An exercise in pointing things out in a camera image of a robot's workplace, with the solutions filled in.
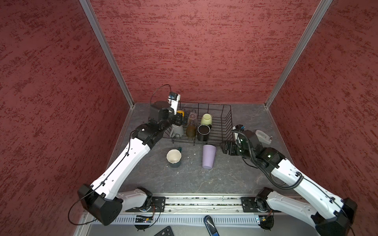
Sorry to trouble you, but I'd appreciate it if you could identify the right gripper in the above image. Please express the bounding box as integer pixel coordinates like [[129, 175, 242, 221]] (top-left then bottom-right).
[[219, 141, 254, 160]]

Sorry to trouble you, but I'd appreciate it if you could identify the white grey mug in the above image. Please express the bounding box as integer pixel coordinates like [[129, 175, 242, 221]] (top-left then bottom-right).
[[170, 124, 184, 138]]

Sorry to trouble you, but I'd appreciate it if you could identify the clear glass cup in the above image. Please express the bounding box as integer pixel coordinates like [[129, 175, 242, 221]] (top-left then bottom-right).
[[188, 112, 197, 126]]

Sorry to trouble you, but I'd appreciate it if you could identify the olive glass cup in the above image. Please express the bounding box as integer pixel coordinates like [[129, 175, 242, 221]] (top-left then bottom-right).
[[186, 124, 197, 139]]

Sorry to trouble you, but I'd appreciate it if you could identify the purple cup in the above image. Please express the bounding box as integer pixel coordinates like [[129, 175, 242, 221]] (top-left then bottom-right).
[[202, 145, 217, 169]]

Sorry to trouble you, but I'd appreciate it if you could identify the black mug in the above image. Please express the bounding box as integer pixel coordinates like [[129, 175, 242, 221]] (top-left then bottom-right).
[[197, 124, 211, 142]]

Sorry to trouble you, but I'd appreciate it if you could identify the light green mug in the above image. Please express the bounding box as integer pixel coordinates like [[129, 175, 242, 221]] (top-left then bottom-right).
[[201, 114, 213, 128]]

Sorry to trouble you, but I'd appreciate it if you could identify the dark green mug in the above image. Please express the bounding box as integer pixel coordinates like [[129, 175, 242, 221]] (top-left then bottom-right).
[[166, 147, 182, 168]]

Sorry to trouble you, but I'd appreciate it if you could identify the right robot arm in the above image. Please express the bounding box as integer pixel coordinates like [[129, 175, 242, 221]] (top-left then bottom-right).
[[221, 129, 357, 236]]

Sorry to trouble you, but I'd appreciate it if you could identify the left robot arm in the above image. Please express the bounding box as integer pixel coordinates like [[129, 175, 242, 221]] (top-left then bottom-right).
[[78, 99, 183, 226]]

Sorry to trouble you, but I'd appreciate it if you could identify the black blue handheld device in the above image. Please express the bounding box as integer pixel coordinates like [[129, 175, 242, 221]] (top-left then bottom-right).
[[204, 215, 219, 236]]

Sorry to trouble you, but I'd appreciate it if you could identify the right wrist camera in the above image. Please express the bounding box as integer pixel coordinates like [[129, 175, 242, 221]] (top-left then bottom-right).
[[232, 124, 245, 140]]

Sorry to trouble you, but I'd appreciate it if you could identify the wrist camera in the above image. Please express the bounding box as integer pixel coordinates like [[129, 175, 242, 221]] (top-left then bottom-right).
[[232, 124, 245, 140], [168, 92, 181, 115]]

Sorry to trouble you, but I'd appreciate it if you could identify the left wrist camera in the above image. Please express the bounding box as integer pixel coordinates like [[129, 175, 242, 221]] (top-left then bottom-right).
[[168, 92, 181, 115]]

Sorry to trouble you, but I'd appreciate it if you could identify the black wire dish rack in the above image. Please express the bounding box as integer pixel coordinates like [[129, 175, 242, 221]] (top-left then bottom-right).
[[163, 102, 235, 146]]

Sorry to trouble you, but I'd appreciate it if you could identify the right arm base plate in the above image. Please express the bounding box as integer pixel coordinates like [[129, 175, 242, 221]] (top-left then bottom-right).
[[241, 197, 280, 213]]

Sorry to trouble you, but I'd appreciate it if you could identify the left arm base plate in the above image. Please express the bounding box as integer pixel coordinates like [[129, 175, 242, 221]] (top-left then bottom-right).
[[137, 196, 166, 212]]

